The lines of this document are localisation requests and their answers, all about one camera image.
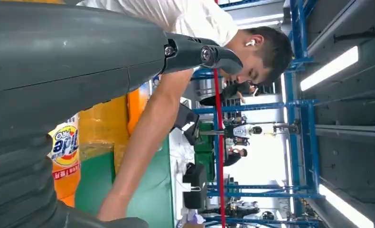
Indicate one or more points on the red pole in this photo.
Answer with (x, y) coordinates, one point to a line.
(220, 163)

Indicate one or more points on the white earbud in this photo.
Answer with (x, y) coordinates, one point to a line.
(250, 42)

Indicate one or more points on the grey ceiling rail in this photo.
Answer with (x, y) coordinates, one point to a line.
(351, 131)

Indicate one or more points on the black box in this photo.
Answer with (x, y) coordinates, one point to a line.
(196, 176)
(194, 198)

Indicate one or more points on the steel support pole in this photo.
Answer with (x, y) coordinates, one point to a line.
(285, 128)

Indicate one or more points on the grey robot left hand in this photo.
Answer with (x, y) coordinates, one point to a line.
(65, 53)

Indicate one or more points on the ceiling light tube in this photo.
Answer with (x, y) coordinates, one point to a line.
(329, 68)
(344, 207)

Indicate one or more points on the blue steel rack frame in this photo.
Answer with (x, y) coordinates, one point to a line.
(299, 31)

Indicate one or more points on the black machine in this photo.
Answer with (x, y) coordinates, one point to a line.
(241, 210)

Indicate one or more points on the white humanoid robot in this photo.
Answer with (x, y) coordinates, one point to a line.
(244, 130)

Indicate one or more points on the standing background person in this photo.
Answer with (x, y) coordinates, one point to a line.
(233, 157)

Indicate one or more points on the black equipment case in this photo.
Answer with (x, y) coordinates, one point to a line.
(187, 121)

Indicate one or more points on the yellow plastic sheet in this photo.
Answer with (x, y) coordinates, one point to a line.
(102, 122)

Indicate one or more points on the ribbed grey robot left arm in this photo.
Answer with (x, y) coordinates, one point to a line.
(14, 185)

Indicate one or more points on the green crate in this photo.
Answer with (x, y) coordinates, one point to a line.
(204, 152)

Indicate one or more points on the seated background person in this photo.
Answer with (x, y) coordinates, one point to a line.
(231, 92)

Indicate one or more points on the green table mat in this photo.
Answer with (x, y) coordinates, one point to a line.
(149, 192)

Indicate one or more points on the silver metal drum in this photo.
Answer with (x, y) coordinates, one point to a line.
(206, 88)

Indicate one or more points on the purple white plastic bag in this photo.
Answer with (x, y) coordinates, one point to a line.
(190, 217)

